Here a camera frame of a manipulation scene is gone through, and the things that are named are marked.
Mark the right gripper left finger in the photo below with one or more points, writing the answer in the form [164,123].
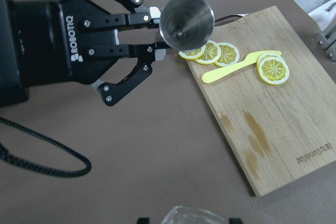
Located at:
[143,220]

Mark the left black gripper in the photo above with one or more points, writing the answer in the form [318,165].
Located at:
[54,44]

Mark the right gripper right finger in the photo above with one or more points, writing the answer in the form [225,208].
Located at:
[235,221]

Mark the clear glass cup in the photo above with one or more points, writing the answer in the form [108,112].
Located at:
[188,215]

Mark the steel double jigger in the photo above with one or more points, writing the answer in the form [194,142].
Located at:
[186,25]

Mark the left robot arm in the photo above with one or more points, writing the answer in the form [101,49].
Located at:
[12,89]

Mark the lemon slice at board end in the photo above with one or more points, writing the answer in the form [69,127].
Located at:
[192,54]

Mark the middle lemon slice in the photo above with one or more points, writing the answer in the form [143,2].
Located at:
[211,53]

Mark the wooden cutting board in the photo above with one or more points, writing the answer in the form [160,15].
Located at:
[277,133]

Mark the yellow plastic knife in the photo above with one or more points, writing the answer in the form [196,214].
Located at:
[250,59]

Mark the lone front lemon slice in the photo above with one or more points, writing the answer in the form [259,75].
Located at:
[272,69]

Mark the aluminium frame post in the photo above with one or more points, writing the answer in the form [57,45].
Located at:
[326,40]

